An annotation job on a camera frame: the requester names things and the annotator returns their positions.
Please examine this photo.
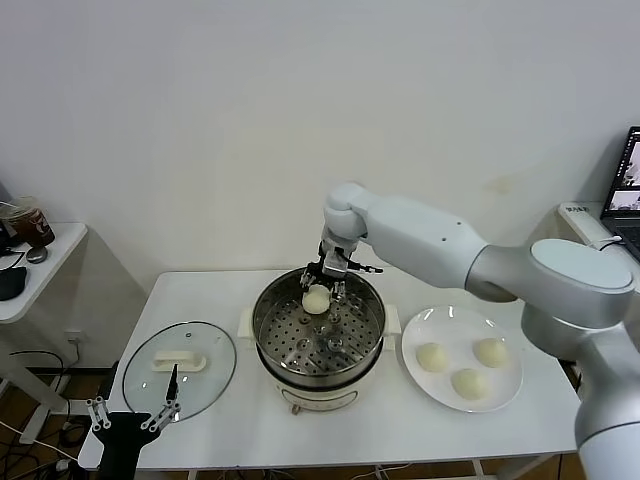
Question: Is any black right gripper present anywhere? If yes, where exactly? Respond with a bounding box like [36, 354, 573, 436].
[299, 239, 350, 302]

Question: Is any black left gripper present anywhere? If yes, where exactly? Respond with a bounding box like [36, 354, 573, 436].
[85, 360, 182, 480]

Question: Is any white steamed baozi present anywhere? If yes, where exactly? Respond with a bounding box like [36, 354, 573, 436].
[301, 284, 331, 315]
[416, 342, 450, 374]
[473, 338, 510, 369]
[451, 368, 490, 401]

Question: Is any glass lid with cream handle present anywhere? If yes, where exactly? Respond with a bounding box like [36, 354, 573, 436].
[122, 320, 238, 425]

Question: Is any perforated stainless steel steamer basket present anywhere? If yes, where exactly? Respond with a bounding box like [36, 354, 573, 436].
[237, 267, 401, 374]

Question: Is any cream electric cooker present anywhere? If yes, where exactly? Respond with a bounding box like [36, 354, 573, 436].
[259, 344, 384, 416]

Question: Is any round white plate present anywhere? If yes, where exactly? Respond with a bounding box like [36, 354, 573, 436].
[401, 307, 525, 414]

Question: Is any white side table with drink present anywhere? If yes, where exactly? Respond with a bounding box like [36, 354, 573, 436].
[0, 222, 91, 446]

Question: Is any black computer mouse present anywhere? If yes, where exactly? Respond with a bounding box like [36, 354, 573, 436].
[0, 267, 29, 301]

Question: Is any iced coffee plastic cup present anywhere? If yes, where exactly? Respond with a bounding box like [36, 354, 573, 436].
[5, 195, 56, 249]

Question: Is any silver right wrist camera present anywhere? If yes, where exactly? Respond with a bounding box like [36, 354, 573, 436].
[323, 252, 351, 279]

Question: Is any black floor cable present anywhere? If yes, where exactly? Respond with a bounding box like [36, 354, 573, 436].
[8, 349, 69, 396]

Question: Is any black laptop showing camera views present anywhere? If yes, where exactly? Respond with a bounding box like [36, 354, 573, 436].
[599, 127, 640, 251]

